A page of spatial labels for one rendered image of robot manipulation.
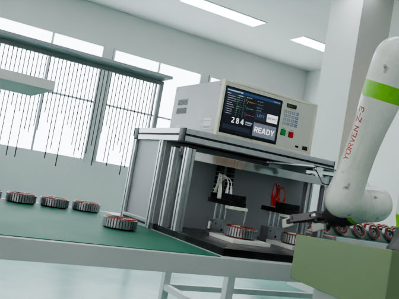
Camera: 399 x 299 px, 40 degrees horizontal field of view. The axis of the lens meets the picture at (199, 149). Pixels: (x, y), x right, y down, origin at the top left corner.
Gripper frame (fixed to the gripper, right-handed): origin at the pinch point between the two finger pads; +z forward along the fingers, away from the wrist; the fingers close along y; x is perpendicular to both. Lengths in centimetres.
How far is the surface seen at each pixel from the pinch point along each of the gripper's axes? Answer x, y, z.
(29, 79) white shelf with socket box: -45, 94, 26
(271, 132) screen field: -34.4, 9.7, 1.5
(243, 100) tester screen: -42.8, 24.0, -1.6
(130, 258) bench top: 21, 74, -21
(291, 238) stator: 5.3, 5.2, -1.2
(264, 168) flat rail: -20.1, 12.4, 2.9
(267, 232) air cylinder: 0.5, 4.2, 13.2
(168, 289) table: 1, -50, 196
